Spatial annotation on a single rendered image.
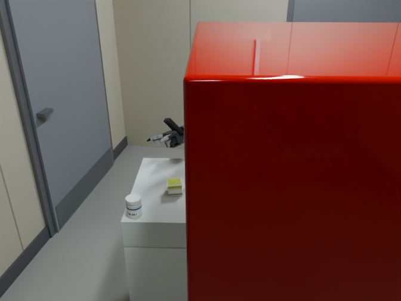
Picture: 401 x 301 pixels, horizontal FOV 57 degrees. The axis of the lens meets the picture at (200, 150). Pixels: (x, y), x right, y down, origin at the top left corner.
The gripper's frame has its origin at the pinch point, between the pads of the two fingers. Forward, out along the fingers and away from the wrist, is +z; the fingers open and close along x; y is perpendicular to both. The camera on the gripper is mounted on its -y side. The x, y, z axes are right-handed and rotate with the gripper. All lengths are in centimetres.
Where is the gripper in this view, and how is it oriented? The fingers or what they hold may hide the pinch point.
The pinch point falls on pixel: (152, 140)
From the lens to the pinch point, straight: 191.5
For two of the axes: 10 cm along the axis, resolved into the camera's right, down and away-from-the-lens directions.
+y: 2.5, 9.4, 2.5
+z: -7.8, 3.5, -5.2
